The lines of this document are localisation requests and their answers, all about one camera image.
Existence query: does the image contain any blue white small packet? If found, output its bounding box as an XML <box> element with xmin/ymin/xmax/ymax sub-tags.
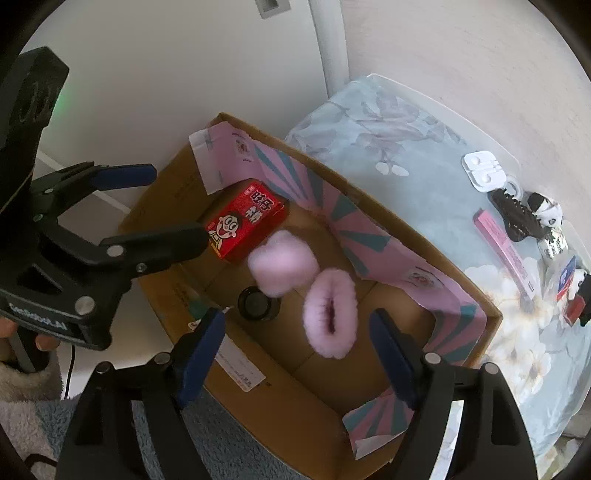
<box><xmin>556</xmin><ymin>255</ymin><xmax>578</xmax><ymax>301</ymax></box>

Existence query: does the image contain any long pink box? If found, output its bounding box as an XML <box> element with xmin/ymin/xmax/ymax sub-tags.
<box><xmin>472</xmin><ymin>209</ymin><xmax>536</xmax><ymax>296</ymax></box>

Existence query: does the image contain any shiny silver packet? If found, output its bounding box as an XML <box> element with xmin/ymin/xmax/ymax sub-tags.
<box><xmin>538</xmin><ymin>228</ymin><xmax>570</xmax><ymax>266</ymax></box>

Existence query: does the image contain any person's left forearm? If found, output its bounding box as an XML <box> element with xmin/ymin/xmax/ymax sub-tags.
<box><xmin>0</xmin><ymin>353</ymin><xmax>65</xmax><ymax>444</ymax></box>

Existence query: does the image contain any pink fluffy heart pom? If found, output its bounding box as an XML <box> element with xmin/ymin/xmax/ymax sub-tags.
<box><xmin>247</xmin><ymin>229</ymin><xmax>319</xmax><ymax>296</ymax></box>

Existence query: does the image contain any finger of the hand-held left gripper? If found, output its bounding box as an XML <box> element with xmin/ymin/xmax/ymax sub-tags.
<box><xmin>28</xmin><ymin>161</ymin><xmax>157</xmax><ymax>217</ymax></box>
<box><xmin>39</xmin><ymin>220</ymin><xmax>209</xmax><ymax>282</ymax></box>

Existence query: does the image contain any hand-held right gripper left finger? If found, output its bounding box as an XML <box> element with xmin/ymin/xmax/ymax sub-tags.
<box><xmin>55</xmin><ymin>307</ymin><xmax>227</xmax><ymax>480</ymax></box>

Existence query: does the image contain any white wall socket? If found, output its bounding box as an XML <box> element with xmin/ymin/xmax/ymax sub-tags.
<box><xmin>257</xmin><ymin>0</ymin><xmax>291</xmax><ymax>18</ymax></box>

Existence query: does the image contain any white earphone case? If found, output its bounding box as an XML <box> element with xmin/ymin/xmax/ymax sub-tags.
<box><xmin>463</xmin><ymin>150</ymin><xmax>508</xmax><ymax>191</ymax></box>

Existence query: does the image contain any black hair claw clip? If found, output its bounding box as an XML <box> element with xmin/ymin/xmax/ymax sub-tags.
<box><xmin>488</xmin><ymin>182</ymin><xmax>550</xmax><ymax>241</ymax></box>

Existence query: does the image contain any person's left hand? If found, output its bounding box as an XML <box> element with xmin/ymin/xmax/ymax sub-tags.
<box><xmin>0</xmin><ymin>318</ymin><xmax>61</xmax><ymax>363</ymax></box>

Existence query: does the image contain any red milk carton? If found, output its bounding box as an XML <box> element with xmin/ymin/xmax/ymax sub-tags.
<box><xmin>203</xmin><ymin>178</ymin><xmax>290</xmax><ymax>264</ymax></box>

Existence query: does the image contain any pink fluffy scrunchie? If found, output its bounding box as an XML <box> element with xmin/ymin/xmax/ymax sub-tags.
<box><xmin>302</xmin><ymin>268</ymin><xmax>357</xmax><ymax>360</ymax></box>

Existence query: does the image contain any brown cardboard box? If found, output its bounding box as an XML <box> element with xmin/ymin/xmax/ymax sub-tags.
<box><xmin>117</xmin><ymin>112</ymin><xmax>503</xmax><ymax>480</ymax></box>

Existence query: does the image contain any thin black cable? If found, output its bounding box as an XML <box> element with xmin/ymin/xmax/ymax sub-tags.
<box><xmin>62</xmin><ymin>347</ymin><xmax>75</xmax><ymax>398</ymax></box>

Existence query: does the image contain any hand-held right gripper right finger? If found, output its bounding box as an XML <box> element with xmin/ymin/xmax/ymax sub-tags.
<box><xmin>368</xmin><ymin>308</ymin><xmax>539</xmax><ymax>480</ymax></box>

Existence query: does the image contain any small black jar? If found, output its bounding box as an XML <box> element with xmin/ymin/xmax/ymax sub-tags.
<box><xmin>237</xmin><ymin>286</ymin><xmax>280</xmax><ymax>321</ymax></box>

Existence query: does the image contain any floral light blue tablecloth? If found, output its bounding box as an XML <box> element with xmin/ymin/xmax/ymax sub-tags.
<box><xmin>285</xmin><ymin>76</ymin><xmax>591</xmax><ymax>457</ymax></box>

